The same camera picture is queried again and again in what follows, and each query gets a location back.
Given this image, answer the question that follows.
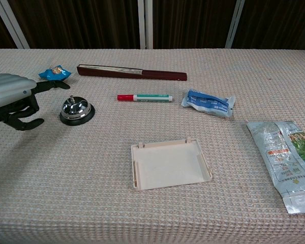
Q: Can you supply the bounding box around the beige plastic tray lid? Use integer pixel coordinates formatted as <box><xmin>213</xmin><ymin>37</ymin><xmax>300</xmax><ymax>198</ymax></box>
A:
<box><xmin>131</xmin><ymin>137</ymin><xmax>214</xmax><ymax>191</ymax></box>

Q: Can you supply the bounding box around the white slanted frame post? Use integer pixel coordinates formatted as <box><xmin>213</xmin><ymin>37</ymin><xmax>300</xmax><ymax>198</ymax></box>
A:
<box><xmin>0</xmin><ymin>0</ymin><xmax>31</xmax><ymax>49</ymax></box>
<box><xmin>225</xmin><ymin>0</ymin><xmax>246</xmax><ymax>49</ymax></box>

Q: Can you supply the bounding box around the beige waffle tablecloth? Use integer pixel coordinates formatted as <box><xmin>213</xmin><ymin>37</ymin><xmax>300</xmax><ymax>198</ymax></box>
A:
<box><xmin>0</xmin><ymin>48</ymin><xmax>305</xmax><ymax>244</ymax></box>

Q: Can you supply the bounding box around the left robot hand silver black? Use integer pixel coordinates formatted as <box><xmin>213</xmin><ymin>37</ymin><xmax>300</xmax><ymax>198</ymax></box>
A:
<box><xmin>0</xmin><ymin>73</ymin><xmax>71</xmax><ymax>132</ymax></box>

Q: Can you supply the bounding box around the large silver food bag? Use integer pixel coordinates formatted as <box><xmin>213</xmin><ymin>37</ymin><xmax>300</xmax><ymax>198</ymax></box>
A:
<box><xmin>246</xmin><ymin>120</ymin><xmax>305</xmax><ymax>215</ymax></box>

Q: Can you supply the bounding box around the silver call bell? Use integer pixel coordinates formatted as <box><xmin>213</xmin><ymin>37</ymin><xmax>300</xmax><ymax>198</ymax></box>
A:
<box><xmin>59</xmin><ymin>95</ymin><xmax>96</xmax><ymax>127</ymax></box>

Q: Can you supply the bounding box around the blue white tissue pack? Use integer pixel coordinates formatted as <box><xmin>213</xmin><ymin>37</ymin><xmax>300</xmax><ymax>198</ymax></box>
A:
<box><xmin>181</xmin><ymin>88</ymin><xmax>236</xmax><ymax>118</ymax></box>

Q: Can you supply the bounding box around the dark red folded fan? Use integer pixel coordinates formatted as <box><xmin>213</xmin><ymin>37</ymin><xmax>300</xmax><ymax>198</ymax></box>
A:
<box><xmin>76</xmin><ymin>64</ymin><xmax>188</xmax><ymax>82</ymax></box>

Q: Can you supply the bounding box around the marker pen red cap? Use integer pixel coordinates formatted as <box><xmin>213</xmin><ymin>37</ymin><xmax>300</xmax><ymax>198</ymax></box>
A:
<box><xmin>117</xmin><ymin>94</ymin><xmax>174</xmax><ymax>103</ymax></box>

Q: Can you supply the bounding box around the white vertical frame post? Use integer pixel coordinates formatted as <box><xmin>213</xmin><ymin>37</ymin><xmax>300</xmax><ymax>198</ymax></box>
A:
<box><xmin>137</xmin><ymin>0</ymin><xmax>154</xmax><ymax>50</ymax></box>

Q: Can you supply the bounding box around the small blue snack packet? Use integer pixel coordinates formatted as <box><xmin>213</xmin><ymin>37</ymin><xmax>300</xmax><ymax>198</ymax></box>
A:
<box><xmin>38</xmin><ymin>65</ymin><xmax>72</xmax><ymax>81</ymax></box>

